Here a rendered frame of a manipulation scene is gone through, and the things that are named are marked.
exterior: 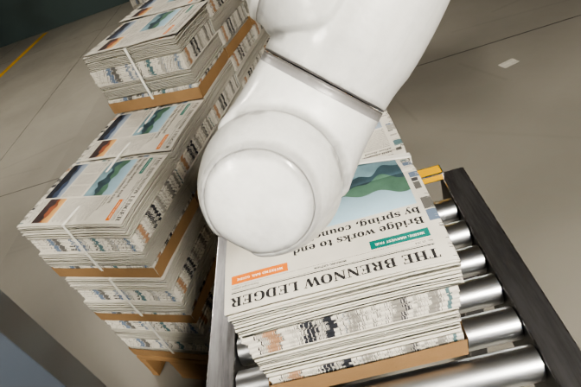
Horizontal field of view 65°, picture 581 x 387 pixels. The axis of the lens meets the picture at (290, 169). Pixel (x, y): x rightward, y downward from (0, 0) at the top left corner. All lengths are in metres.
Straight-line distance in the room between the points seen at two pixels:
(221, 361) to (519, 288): 0.49
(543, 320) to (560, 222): 1.25
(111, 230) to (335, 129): 1.00
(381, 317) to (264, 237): 0.37
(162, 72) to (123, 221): 0.58
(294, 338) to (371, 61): 0.42
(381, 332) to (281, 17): 0.46
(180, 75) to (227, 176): 1.32
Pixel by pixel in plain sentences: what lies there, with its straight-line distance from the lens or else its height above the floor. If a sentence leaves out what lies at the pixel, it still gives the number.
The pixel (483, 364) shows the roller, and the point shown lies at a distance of 0.74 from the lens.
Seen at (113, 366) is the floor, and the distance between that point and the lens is 2.13.
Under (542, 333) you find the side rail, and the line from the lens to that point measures 0.77.
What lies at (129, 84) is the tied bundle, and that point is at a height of 0.94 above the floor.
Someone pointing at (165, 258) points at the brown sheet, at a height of 0.63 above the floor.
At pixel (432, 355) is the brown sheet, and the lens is 0.72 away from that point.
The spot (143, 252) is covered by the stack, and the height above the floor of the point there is 0.71.
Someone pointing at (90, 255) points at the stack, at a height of 0.71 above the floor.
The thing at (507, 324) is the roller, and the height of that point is 0.80.
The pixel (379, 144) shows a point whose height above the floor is 1.03.
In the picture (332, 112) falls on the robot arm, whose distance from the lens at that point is 0.30.
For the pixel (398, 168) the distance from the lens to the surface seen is 0.67.
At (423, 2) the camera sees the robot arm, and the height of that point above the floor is 1.34.
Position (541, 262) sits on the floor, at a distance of 1.88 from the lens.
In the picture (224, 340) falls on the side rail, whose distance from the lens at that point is 0.86.
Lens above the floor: 1.45
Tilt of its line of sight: 35 degrees down
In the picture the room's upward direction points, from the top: 21 degrees counter-clockwise
